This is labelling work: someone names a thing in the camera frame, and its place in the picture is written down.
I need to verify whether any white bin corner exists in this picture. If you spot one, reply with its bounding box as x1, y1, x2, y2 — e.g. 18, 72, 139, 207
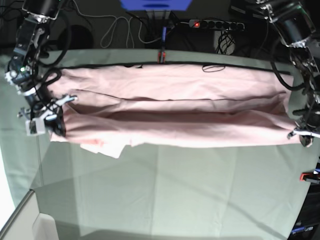
32, 213, 59, 240

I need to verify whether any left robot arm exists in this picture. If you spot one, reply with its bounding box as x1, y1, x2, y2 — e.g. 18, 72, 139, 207
254, 0, 320, 147

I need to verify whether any pink t-shirt black print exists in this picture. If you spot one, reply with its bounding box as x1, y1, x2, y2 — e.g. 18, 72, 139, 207
49, 64, 300, 158

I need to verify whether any red clamp right edge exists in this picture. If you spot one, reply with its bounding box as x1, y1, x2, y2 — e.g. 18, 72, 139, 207
300, 169, 320, 185

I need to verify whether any blue clamp handle centre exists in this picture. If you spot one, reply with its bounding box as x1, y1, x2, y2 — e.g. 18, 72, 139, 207
161, 26, 167, 44

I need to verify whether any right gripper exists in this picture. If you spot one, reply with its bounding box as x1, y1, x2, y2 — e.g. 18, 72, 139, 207
27, 97, 67, 137

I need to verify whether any white cable on floor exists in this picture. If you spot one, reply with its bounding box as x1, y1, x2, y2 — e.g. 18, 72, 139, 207
72, 0, 151, 49

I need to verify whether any black power strip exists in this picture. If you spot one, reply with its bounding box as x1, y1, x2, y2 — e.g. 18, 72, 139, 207
188, 19, 246, 32

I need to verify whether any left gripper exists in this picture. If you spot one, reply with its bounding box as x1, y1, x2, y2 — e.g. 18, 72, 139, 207
292, 108, 320, 147

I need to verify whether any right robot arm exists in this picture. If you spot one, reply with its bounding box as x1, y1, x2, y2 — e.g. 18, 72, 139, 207
4, 0, 77, 137

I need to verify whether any blue box top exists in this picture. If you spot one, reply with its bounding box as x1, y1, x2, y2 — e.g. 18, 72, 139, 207
120, 0, 192, 11

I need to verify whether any red clamp top centre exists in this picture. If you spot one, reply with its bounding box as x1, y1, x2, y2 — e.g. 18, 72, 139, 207
157, 50, 166, 64

